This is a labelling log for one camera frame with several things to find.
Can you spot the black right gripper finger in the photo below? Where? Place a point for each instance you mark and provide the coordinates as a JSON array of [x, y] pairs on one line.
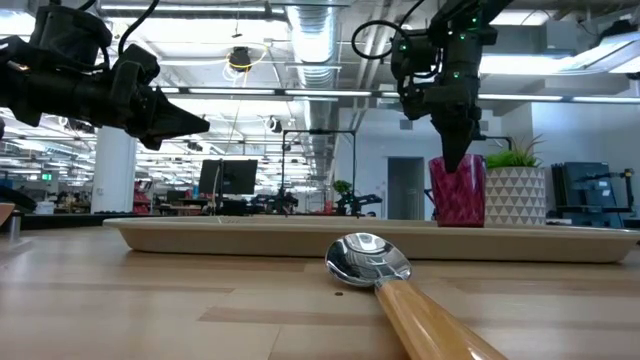
[[455, 142]]

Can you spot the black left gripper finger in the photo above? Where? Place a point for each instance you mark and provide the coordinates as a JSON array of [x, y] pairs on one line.
[[177, 120], [149, 140]]

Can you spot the red patterned cup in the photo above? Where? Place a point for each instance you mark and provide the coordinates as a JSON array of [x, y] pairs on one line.
[[457, 197]]

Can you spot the beige plastic tray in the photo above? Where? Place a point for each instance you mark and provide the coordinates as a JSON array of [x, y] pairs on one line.
[[300, 240]]

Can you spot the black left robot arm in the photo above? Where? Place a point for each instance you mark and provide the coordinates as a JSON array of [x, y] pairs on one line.
[[45, 75]]

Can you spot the background black robot arm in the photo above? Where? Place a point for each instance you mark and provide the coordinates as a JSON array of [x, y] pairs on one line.
[[277, 202], [357, 202]]

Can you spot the white building column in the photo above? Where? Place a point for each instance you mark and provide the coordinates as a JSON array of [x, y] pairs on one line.
[[114, 175]]

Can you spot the grey door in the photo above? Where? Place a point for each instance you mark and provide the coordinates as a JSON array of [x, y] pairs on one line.
[[406, 180]]

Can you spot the potted plant in patterned pot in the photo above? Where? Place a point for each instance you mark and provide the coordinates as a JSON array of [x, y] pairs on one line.
[[515, 190]]

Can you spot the black computer monitor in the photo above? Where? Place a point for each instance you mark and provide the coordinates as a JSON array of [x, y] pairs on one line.
[[230, 176]]

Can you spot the green exit sign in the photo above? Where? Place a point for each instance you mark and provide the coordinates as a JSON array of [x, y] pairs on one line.
[[46, 176]]

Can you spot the small green background plant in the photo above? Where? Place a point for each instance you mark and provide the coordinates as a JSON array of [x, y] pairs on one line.
[[342, 187]]

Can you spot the background robot workstation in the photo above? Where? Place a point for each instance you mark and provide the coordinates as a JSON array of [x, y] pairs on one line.
[[590, 192]]

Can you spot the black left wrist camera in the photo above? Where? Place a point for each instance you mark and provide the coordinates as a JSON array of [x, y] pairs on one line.
[[135, 67]]

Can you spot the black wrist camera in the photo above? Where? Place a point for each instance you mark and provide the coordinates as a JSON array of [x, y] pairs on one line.
[[135, 67], [412, 55]]

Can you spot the black metal frame stand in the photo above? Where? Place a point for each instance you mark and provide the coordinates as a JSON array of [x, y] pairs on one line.
[[497, 139], [320, 131]]

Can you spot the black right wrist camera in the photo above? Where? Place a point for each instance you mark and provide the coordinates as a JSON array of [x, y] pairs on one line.
[[412, 55]]

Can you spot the black ceiling mounted camera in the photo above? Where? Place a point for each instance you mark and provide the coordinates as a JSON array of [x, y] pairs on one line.
[[240, 57]]

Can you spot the black aluminium table frame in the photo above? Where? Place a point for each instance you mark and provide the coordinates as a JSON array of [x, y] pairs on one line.
[[60, 220]]

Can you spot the silver ceiling duct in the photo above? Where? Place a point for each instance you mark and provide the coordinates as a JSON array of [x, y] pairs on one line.
[[314, 30]]

